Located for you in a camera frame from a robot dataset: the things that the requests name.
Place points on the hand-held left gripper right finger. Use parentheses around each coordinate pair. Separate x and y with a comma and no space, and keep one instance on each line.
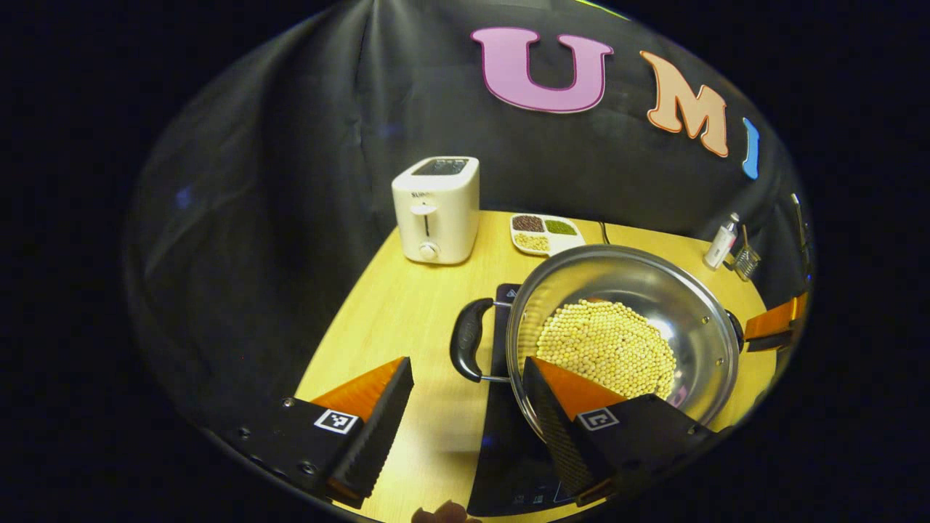
(556,436)

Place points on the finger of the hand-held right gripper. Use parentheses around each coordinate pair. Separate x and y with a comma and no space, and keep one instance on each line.
(774,323)

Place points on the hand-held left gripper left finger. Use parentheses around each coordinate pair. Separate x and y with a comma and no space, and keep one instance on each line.
(378,443)

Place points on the black induction cooktop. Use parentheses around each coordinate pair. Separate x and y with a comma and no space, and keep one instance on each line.
(508,450)

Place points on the stainless steel pot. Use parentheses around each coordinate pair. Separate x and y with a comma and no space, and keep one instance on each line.
(654,283)

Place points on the clear glass holder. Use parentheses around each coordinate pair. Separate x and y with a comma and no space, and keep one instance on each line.
(747,263)

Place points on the clear bottle with pink label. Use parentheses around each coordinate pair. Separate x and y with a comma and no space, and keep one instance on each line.
(721,243)

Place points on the pile of soybeans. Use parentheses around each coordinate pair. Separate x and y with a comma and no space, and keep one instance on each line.
(603,341)

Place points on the white divided bean dish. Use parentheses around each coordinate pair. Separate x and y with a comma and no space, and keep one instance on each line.
(545,234)

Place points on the white toaster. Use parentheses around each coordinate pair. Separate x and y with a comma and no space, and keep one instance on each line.
(436,218)

